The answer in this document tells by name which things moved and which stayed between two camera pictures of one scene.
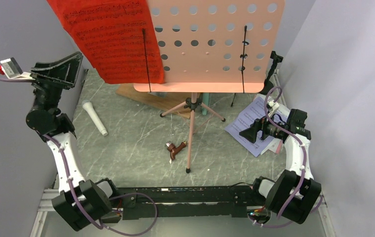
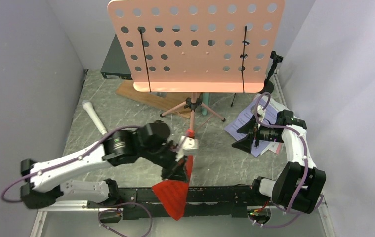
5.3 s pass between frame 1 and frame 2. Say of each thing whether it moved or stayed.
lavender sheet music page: stayed
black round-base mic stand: stayed
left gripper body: moved
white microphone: stayed
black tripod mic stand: stayed
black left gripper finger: moved
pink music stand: stayed
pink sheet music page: stayed
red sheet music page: moved
